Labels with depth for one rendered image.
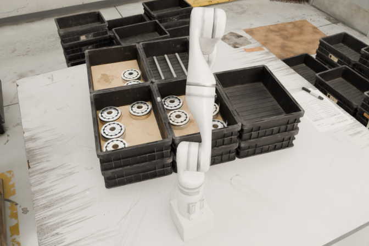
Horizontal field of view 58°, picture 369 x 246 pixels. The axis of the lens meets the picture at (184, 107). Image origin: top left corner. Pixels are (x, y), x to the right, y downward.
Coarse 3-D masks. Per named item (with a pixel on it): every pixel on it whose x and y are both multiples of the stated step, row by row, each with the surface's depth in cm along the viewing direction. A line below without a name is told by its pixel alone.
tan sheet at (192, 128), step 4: (180, 96) 170; (184, 96) 170; (184, 100) 167; (184, 104) 165; (184, 108) 163; (188, 112) 161; (192, 116) 158; (220, 116) 158; (192, 120) 156; (192, 124) 154; (196, 124) 154; (184, 128) 152; (188, 128) 152; (192, 128) 152; (196, 128) 152; (176, 132) 150; (180, 132) 150; (184, 132) 150; (188, 132) 150; (192, 132) 150; (196, 132) 150; (176, 136) 148
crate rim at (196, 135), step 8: (168, 80) 163; (176, 80) 164; (216, 88) 159; (160, 96) 154; (224, 96) 154; (160, 104) 150; (232, 112) 148; (168, 120) 142; (216, 128) 138; (224, 128) 138; (232, 128) 139; (240, 128) 141; (184, 136) 134; (192, 136) 135; (200, 136) 136
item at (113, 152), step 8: (120, 88) 158; (128, 88) 159; (152, 88) 158; (160, 112) 146; (96, 128) 138; (168, 128) 138; (96, 136) 135; (168, 136) 134; (96, 144) 131; (144, 144) 131; (152, 144) 131; (160, 144) 133; (168, 144) 134; (96, 152) 128; (104, 152) 128; (112, 152) 128; (120, 152) 129; (128, 152) 130
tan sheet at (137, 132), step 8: (128, 112) 161; (152, 112) 161; (128, 120) 156; (136, 120) 156; (144, 120) 156; (152, 120) 156; (128, 128) 152; (136, 128) 152; (144, 128) 152; (152, 128) 152; (128, 136) 148; (136, 136) 148; (144, 136) 148; (152, 136) 148; (160, 136) 148; (136, 144) 145
